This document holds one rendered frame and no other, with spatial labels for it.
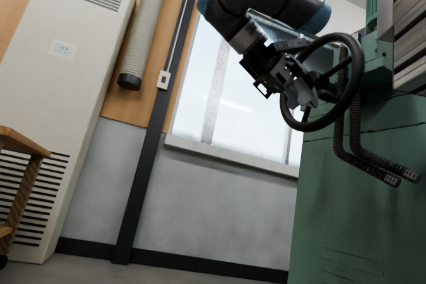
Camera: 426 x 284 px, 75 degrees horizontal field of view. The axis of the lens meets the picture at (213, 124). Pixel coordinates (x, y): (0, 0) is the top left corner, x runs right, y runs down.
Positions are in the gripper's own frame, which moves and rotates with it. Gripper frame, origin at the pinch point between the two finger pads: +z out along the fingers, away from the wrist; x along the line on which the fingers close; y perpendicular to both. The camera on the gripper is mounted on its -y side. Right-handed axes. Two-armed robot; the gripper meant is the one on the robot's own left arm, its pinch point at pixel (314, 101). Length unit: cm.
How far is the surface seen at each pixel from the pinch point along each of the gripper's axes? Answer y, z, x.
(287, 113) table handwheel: -4.4, 2.5, -16.1
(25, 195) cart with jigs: 64, -41, -102
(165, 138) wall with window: -10, -11, -138
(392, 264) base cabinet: 17.5, 36.7, 1.9
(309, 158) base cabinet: -5.8, 22.1, -25.6
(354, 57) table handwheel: -12.5, -0.8, 6.5
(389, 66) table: -20.0, 8.5, 6.7
